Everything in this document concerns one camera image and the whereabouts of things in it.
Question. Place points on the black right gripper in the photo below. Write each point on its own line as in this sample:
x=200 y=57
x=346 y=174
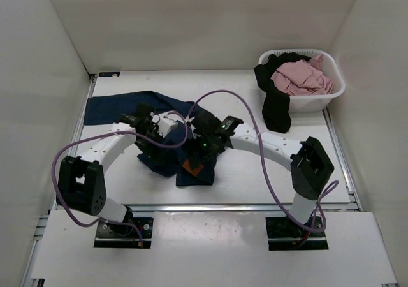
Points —
x=192 y=144

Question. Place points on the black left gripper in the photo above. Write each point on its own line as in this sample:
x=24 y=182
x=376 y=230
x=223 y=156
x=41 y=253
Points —
x=154 y=151

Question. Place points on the dark blue denim trousers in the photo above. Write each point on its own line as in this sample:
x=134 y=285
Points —
x=189 y=169

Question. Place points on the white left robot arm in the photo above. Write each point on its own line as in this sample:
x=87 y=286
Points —
x=79 y=182

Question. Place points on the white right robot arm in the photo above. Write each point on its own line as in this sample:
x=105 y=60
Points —
x=307 y=161

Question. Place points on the black garment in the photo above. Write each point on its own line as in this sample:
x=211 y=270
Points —
x=275 y=110

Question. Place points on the white front cover board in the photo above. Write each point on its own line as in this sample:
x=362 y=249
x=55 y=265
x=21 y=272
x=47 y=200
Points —
x=215 y=249

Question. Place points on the pink garment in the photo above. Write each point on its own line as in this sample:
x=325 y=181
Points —
x=300 y=75

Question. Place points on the white plastic laundry basket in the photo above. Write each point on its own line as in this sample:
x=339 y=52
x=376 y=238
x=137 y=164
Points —
x=308 y=104

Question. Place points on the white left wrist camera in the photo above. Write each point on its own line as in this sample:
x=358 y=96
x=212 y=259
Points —
x=166 y=125

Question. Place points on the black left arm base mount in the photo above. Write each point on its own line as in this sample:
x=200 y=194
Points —
x=125 y=237

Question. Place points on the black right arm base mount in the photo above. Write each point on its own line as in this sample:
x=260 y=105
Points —
x=284 y=235

